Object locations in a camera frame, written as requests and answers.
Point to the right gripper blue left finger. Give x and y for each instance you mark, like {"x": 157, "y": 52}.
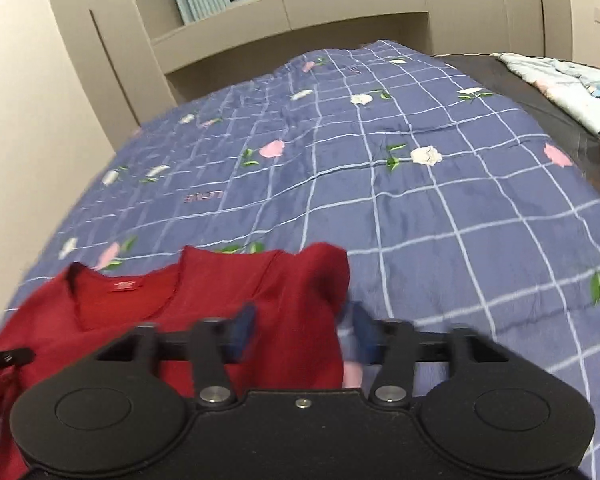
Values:
{"x": 213, "y": 343}

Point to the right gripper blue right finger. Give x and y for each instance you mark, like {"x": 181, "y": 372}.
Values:
{"x": 391, "y": 347}

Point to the red long-sleeve sweater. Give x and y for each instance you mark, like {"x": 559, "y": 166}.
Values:
{"x": 298, "y": 297}

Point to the blue floral checked quilt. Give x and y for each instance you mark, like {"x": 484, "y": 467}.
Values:
{"x": 454, "y": 205}

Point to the beige built-in wardrobe unit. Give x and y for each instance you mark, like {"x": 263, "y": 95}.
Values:
{"x": 136, "y": 59}

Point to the light blue patterned cloth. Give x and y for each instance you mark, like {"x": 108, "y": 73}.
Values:
{"x": 573, "y": 87}

